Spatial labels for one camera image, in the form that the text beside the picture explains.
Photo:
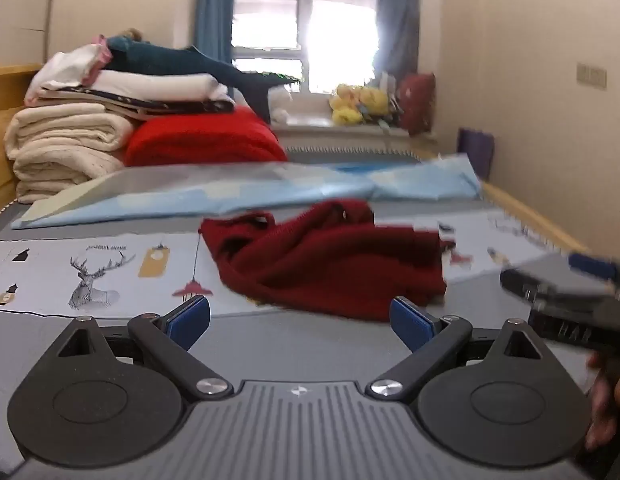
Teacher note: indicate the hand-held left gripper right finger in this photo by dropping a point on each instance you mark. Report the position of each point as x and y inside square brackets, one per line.
[412, 322]

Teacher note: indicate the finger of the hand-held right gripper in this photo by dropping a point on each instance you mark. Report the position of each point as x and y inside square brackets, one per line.
[592, 264]
[520, 282]

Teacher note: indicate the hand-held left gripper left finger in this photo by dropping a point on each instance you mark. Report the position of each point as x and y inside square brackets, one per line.
[189, 320]

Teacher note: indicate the dark red knit sweater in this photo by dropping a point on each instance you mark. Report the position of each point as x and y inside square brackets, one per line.
[315, 260]

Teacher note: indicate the person's right hand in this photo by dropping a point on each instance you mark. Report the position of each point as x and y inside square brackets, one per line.
[607, 400]

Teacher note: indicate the light blue quilt cover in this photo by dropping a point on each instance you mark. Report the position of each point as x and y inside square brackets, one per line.
[189, 200]

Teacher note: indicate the red folded blanket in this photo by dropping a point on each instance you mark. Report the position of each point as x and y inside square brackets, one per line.
[204, 140]

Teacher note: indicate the cream speckled folded blanket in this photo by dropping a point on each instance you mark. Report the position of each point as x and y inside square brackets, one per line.
[59, 175]

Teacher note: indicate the white window sill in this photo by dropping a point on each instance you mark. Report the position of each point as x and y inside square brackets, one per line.
[340, 135]

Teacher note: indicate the dark red cushion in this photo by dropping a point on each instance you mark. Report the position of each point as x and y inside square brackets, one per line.
[417, 102]

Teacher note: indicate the yellow plush toy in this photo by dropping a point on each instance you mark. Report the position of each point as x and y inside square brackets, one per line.
[345, 107]
[374, 100]

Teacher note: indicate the white plush toy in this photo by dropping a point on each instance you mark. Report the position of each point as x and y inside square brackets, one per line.
[280, 105]

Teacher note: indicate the white quilt navy starred trim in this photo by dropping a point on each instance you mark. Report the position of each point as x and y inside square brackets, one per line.
[154, 87]

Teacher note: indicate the dark teal shark plush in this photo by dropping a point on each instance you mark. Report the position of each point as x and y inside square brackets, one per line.
[164, 60]

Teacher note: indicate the white pink folded cloth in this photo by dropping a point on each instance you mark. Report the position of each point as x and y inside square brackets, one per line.
[69, 67]

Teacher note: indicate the blue curtain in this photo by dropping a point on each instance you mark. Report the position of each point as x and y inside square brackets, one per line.
[397, 15]
[212, 20]

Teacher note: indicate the window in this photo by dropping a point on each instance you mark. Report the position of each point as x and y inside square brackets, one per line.
[310, 25]

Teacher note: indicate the white wardrobe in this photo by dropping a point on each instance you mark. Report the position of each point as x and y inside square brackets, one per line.
[19, 10]

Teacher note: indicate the wall switch plate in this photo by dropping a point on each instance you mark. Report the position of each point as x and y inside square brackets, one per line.
[591, 76]

